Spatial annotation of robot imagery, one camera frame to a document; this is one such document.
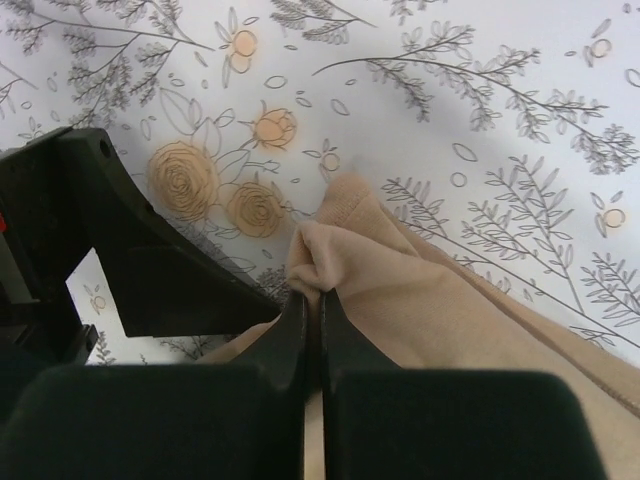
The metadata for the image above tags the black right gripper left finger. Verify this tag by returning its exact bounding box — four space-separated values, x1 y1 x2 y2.
1 294 308 479

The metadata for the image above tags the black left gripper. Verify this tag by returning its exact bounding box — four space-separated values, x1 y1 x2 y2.
1 128 280 405

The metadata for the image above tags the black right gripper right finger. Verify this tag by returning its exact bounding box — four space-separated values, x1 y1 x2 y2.
319 291 606 479

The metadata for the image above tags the floral patterned table mat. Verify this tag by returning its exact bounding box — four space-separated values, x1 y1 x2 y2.
1 1 639 364

